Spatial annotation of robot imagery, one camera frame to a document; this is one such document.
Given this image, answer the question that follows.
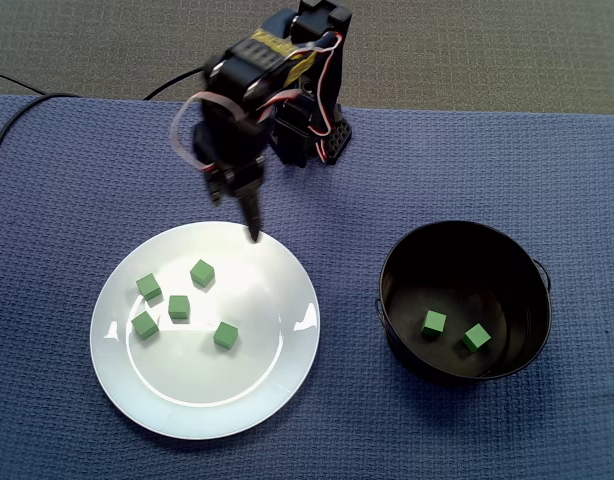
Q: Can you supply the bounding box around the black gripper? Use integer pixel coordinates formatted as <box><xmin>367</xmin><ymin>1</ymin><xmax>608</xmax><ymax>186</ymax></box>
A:
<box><xmin>194</xmin><ymin>94</ymin><xmax>268</xmax><ymax>245</ymax></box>

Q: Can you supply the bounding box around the blue woven table cloth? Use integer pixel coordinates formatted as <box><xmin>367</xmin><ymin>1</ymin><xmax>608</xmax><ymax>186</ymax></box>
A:
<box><xmin>0</xmin><ymin>93</ymin><xmax>614</xmax><ymax>480</ymax></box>

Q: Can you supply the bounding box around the green cube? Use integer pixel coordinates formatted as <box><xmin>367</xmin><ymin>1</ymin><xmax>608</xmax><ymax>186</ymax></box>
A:
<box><xmin>461</xmin><ymin>322</ymin><xmax>493</xmax><ymax>354</ymax></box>
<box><xmin>189</xmin><ymin>258</ymin><xmax>216</xmax><ymax>289</ymax></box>
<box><xmin>135</xmin><ymin>272</ymin><xmax>164</xmax><ymax>303</ymax></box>
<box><xmin>420</xmin><ymin>309</ymin><xmax>448</xmax><ymax>337</ymax></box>
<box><xmin>130</xmin><ymin>310</ymin><xmax>161</xmax><ymax>342</ymax></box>
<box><xmin>167</xmin><ymin>294</ymin><xmax>191</xmax><ymax>322</ymax></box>
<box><xmin>212</xmin><ymin>320</ymin><xmax>240</xmax><ymax>350</ymax></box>

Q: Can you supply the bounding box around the black round container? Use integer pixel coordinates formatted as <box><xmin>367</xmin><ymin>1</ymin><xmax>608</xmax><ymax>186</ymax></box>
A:
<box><xmin>374</xmin><ymin>219</ymin><xmax>553</xmax><ymax>386</ymax></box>

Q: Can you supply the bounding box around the thick black cable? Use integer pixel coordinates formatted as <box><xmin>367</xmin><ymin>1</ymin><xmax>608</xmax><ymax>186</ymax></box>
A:
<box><xmin>0</xmin><ymin>67</ymin><xmax>206</xmax><ymax>171</ymax></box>

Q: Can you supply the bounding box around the thin black cable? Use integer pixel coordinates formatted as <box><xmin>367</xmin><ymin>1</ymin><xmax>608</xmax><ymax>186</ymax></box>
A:
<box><xmin>0</xmin><ymin>68</ymin><xmax>47</xmax><ymax>96</ymax></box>

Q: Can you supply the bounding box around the white round plate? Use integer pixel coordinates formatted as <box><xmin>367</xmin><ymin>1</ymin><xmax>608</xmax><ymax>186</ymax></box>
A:
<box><xmin>89</xmin><ymin>220</ymin><xmax>322</xmax><ymax>441</ymax></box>

